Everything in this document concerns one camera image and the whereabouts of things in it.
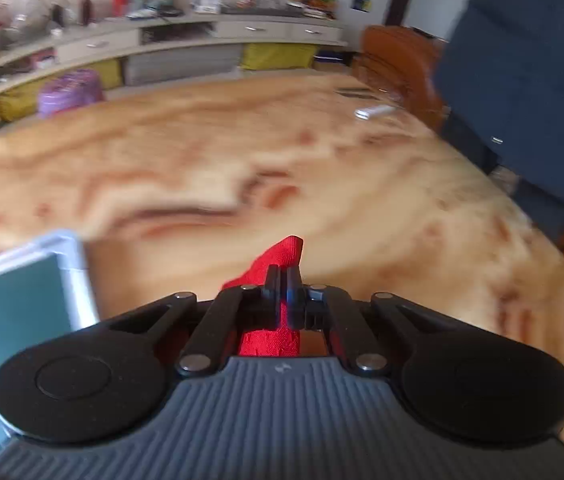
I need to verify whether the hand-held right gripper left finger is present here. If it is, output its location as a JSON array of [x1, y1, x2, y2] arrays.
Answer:
[[110, 265, 283, 379]]

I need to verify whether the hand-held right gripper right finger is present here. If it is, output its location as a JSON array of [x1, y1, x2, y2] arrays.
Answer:
[[284, 268, 456, 379]]

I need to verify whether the red cloth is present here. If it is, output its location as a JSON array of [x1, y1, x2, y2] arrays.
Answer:
[[222, 235, 307, 359]]

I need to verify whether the person in blue clothes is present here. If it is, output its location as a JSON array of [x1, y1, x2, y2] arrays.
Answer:
[[434, 0, 564, 242]]

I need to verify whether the small white device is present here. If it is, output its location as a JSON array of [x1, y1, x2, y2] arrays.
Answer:
[[354, 104, 395, 121]]

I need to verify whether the yellow storage box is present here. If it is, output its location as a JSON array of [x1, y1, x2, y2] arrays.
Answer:
[[0, 59, 123, 122], [241, 43, 319, 71]]

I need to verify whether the teal box with blue rim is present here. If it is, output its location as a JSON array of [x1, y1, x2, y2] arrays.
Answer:
[[0, 229, 101, 466]]

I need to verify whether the long beige media cabinet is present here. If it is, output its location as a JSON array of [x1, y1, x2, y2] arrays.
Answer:
[[0, 11, 349, 128]]

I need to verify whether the purple plastic container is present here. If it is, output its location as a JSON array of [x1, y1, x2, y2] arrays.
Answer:
[[36, 70, 105, 119]]

